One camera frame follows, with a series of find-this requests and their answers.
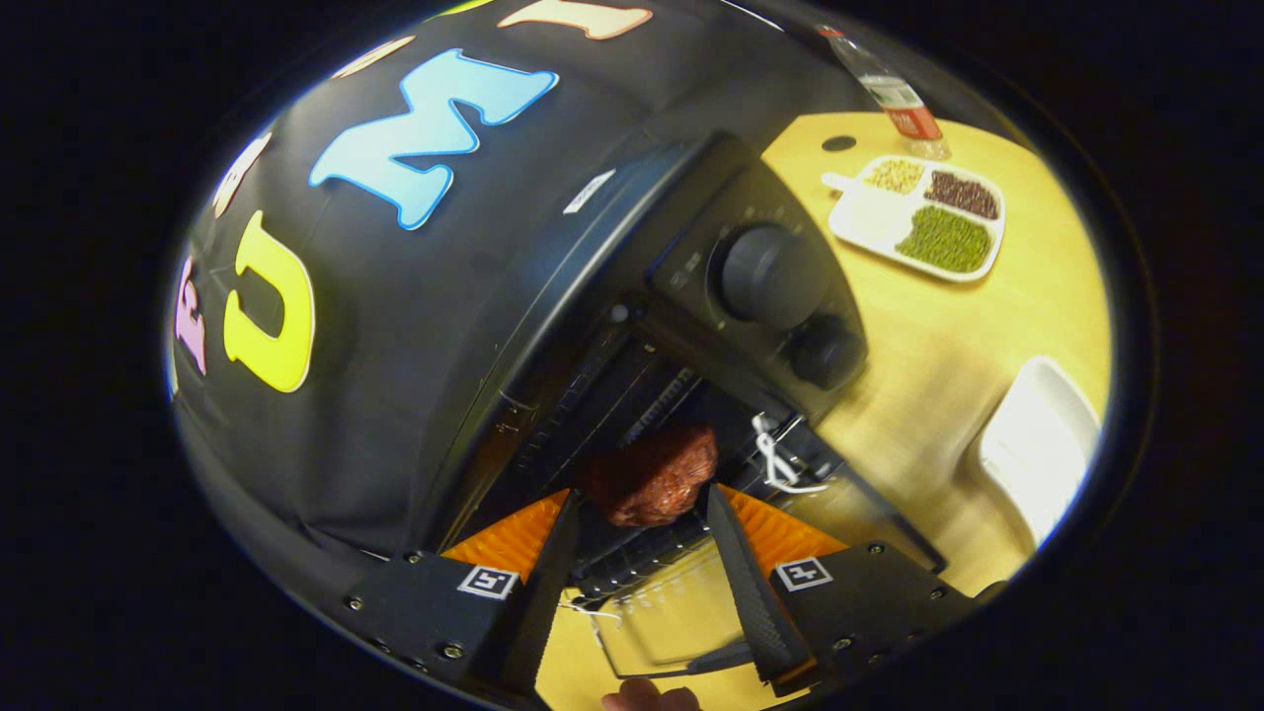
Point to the black electric oven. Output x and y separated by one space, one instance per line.
770 276

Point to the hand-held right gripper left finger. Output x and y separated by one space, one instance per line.
548 592

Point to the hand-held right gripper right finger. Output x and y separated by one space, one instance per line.
755 602

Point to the plastic bottle with red label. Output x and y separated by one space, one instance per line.
899 99

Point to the white divided plate with beans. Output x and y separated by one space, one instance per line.
859 217

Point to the white rectangular dish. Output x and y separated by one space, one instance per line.
1037 444

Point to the brown steak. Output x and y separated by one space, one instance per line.
652 479

